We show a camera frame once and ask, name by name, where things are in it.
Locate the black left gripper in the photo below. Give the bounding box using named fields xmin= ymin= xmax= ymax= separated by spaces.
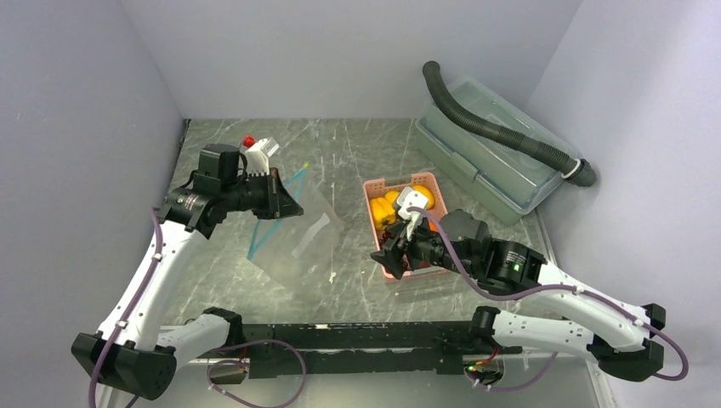
xmin=222 ymin=167 xmax=304 ymax=220

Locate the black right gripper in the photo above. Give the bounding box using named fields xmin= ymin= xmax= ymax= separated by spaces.
xmin=370 ymin=212 xmax=477 ymax=278

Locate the clear zip top bag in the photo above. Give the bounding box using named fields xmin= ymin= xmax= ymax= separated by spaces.
xmin=247 ymin=166 xmax=343 ymax=293

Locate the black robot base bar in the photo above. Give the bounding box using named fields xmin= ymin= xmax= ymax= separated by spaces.
xmin=202 ymin=321 xmax=522 ymax=379

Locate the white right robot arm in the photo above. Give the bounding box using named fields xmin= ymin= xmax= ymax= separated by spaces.
xmin=370 ymin=210 xmax=666 ymax=382

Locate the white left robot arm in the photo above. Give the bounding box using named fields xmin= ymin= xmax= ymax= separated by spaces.
xmin=71 ymin=138 xmax=304 ymax=407

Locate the dark purple grape bunch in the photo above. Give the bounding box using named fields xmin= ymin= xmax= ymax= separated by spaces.
xmin=376 ymin=229 xmax=395 ymax=249

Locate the yellow bell pepper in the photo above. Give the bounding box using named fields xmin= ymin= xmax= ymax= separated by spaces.
xmin=369 ymin=197 xmax=396 ymax=231

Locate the yellow mango left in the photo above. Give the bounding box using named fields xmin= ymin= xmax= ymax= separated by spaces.
xmin=383 ymin=190 xmax=400 ymax=204

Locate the yellow mango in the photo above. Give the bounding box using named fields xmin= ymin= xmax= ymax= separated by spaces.
xmin=412 ymin=184 xmax=435 ymax=210
xmin=383 ymin=190 xmax=400 ymax=204

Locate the pink perforated plastic basket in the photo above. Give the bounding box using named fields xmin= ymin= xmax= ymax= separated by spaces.
xmin=362 ymin=172 xmax=457 ymax=283

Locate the yellow mango right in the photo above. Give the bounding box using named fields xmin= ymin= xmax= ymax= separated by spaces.
xmin=412 ymin=184 xmax=435 ymax=210

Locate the green lidded storage box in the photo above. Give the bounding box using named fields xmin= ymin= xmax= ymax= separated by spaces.
xmin=416 ymin=76 xmax=580 ymax=225

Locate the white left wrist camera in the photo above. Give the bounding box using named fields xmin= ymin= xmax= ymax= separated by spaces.
xmin=241 ymin=135 xmax=280 ymax=176

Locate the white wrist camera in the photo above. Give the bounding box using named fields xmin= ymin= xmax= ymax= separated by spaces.
xmin=241 ymin=135 xmax=280 ymax=176
xmin=395 ymin=187 xmax=429 ymax=241

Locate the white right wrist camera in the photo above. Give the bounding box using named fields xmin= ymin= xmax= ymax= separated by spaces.
xmin=395 ymin=187 xmax=429 ymax=241

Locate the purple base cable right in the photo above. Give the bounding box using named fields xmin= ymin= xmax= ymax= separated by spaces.
xmin=465 ymin=349 xmax=559 ymax=394

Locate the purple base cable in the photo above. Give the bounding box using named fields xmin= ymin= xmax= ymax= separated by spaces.
xmin=206 ymin=337 xmax=309 ymax=408
xmin=465 ymin=349 xmax=559 ymax=394

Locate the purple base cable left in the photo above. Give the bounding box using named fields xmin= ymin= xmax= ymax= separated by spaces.
xmin=206 ymin=337 xmax=309 ymax=408

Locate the dark corrugated hose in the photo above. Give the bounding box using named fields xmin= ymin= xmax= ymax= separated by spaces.
xmin=422 ymin=60 xmax=599 ymax=190

